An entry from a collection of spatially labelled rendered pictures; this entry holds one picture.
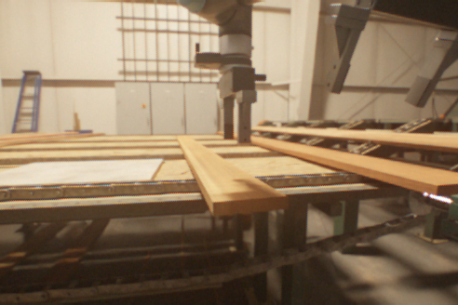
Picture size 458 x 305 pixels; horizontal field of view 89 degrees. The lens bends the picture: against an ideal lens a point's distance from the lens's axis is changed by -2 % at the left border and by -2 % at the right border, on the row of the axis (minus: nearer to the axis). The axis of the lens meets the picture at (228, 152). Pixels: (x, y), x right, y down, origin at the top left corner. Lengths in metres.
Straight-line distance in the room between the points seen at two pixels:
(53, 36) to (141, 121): 3.08
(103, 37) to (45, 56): 1.49
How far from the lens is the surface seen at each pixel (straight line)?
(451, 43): 0.43
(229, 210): 0.46
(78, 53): 7.48
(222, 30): 0.56
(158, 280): 0.84
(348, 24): 0.35
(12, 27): 8.25
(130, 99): 6.32
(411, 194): 1.08
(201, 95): 6.21
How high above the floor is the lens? 1.02
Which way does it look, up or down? 7 degrees down
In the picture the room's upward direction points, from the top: straight up
